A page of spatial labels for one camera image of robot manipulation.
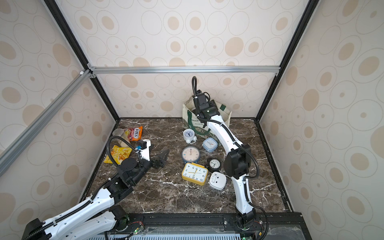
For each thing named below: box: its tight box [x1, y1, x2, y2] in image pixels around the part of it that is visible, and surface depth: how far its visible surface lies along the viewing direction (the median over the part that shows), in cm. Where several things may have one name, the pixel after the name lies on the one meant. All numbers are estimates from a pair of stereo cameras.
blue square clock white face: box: [202, 137, 218, 153], surface depth 104 cm
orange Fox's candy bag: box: [128, 126, 143, 141], surface depth 111 cm
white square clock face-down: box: [209, 171, 227, 190], surface depth 86 cm
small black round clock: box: [205, 157, 222, 173], surface depth 92 cm
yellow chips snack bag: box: [103, 145, 133, 165], surface depth 98 cm
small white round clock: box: [182, 128, 198, 144], surface depth 108 cm
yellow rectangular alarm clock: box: [181, 162, 209, 186], surface depth 89 cm
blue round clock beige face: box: [181, 146, 201, 163], surface depth 99 cm
